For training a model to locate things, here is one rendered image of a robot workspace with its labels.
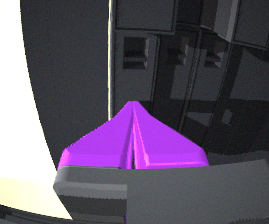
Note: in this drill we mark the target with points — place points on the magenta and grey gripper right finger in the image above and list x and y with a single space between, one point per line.
160 146

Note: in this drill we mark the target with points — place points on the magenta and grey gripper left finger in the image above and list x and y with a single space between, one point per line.
107 145

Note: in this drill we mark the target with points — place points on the black server rack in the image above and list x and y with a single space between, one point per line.
73 70

